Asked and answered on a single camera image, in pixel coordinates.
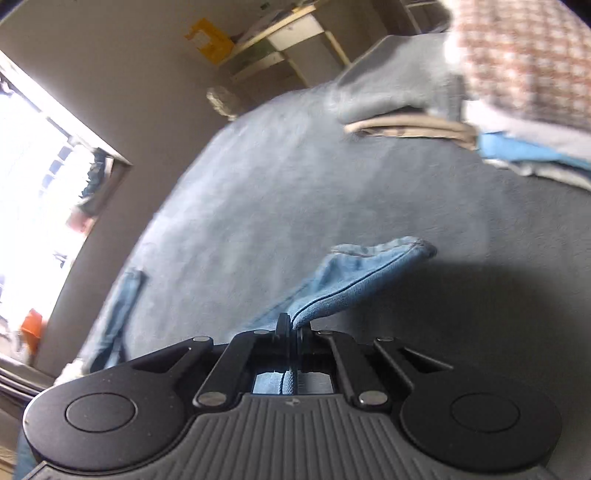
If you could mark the beige folded pants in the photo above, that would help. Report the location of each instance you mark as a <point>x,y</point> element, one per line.
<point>415,127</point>

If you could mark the white folded garment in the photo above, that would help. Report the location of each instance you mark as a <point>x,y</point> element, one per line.
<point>508,122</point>

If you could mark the pale wooden desk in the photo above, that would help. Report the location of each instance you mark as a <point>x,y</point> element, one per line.
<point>295,39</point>

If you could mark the metal shoe rack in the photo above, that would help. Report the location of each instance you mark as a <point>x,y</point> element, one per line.
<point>422,14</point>

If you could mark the dark clothes bundle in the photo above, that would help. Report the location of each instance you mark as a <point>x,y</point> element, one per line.
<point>94,182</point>

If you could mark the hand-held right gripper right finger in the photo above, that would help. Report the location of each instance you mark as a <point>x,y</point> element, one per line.
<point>301,344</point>

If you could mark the carved bedpost finial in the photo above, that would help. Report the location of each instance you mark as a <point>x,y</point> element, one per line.
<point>222,104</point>

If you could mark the light blue folded garment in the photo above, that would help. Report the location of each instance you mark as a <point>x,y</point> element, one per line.
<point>512,150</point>

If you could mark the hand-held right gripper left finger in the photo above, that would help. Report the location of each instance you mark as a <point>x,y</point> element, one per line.
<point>284,332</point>

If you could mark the orange bag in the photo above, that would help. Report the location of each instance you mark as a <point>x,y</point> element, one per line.
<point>32,334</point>

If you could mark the window with metal grille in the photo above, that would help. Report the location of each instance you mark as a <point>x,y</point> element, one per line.
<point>27,184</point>

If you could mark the blue jeans with leather patch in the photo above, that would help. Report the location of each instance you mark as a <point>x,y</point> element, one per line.
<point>351,281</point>

